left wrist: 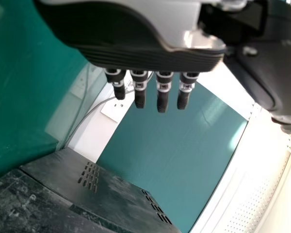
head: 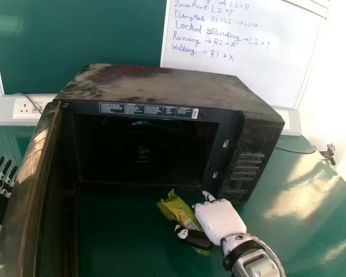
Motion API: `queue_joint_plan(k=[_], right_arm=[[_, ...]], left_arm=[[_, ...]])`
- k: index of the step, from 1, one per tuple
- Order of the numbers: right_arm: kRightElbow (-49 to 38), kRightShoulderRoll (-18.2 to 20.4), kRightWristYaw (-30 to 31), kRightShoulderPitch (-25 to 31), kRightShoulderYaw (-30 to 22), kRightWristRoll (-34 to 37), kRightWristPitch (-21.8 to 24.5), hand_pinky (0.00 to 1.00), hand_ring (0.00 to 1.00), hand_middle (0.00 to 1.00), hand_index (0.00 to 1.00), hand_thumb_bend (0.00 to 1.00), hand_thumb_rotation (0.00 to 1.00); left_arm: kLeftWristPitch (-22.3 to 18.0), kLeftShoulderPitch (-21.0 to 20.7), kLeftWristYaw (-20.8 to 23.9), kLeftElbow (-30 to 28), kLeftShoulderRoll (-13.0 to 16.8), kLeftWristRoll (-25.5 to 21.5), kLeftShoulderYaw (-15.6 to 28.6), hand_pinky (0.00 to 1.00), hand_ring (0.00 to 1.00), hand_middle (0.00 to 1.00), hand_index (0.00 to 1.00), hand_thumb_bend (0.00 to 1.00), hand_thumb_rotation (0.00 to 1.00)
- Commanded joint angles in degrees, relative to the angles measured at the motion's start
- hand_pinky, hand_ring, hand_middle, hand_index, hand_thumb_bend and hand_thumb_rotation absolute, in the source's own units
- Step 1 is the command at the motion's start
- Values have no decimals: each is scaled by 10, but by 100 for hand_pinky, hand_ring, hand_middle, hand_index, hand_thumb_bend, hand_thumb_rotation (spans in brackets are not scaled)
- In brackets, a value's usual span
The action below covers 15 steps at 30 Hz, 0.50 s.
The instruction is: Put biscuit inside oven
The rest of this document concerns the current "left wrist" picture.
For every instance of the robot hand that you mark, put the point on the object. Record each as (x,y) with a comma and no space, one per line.
(126,31)

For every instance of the white socket strip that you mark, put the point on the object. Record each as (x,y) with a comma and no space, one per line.
(114,109)
(83,82)

